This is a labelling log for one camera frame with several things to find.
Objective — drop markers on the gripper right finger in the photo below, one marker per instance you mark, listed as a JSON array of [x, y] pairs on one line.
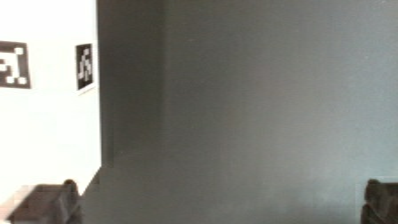
[[379, 212]]

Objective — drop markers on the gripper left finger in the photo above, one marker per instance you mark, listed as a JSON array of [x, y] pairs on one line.
[[51, 205]]

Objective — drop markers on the small white cabinet top box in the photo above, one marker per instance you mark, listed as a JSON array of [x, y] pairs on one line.
[[49, 93]]

